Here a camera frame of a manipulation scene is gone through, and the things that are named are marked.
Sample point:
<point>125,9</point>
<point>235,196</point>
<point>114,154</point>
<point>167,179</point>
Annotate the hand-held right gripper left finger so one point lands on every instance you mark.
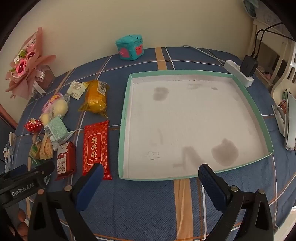
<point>90,185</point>

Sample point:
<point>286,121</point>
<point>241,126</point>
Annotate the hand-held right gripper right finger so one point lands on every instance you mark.
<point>211,185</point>

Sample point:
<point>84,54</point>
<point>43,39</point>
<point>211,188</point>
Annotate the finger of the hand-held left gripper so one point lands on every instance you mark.
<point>34,170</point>

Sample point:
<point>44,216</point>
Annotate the cookie packet with green label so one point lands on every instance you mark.
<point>34,150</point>

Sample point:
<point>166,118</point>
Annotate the beige cracker packet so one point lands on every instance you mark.
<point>47,148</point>

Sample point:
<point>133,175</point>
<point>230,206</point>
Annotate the dark red snack packet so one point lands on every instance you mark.
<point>66,160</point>

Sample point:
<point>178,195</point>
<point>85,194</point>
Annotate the small red snack packet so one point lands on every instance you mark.
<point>96,143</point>

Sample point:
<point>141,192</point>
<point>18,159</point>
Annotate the small red candy packet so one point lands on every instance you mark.
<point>33,125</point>

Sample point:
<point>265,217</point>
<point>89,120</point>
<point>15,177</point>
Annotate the teal patterned snack packet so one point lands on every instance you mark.
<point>56,128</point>

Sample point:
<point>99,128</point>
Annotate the white bun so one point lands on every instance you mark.
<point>60,108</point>

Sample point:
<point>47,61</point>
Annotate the white tray with teal rim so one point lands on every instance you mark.
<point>185,120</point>

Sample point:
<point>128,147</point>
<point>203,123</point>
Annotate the pink snack packet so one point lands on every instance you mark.
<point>51,102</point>

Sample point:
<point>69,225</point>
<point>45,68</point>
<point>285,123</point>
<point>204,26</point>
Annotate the yellow cake packet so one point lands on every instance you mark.
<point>94,97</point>

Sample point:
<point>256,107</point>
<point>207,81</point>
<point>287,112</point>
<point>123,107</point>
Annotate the white snack packet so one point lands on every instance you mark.
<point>76,89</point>

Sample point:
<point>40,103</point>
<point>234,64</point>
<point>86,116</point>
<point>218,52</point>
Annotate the person's left hand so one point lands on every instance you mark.
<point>22,228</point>

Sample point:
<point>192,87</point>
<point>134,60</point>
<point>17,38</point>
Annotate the crumpled blue white wrapper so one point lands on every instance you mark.
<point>9,153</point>

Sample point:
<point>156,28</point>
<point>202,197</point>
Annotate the reddish brown furniture edge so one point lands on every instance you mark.
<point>5,115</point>

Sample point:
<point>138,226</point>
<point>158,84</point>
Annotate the blue plaid tablecloth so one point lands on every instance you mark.
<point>148,208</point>

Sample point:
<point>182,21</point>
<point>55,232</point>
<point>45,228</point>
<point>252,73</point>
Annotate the glass vase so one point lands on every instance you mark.
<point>47,78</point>

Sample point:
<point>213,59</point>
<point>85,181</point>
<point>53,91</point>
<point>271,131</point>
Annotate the white plastic device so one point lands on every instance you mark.
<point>290,120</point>

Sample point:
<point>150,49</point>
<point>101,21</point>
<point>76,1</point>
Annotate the pink flower bouquet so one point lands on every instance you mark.
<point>25,64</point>

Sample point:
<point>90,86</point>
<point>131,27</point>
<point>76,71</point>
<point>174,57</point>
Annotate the white power strip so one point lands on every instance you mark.
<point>233,67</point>

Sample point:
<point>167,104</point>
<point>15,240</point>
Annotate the black power adapter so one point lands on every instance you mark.
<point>248,66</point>

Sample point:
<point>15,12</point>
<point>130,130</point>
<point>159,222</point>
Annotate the teal toy box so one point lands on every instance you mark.
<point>128,46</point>

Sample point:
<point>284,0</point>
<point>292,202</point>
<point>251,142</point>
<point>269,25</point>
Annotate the white chair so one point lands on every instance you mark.
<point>281,58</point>

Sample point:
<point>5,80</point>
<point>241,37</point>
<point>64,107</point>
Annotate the teal patterned cushion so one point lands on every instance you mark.
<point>249,7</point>

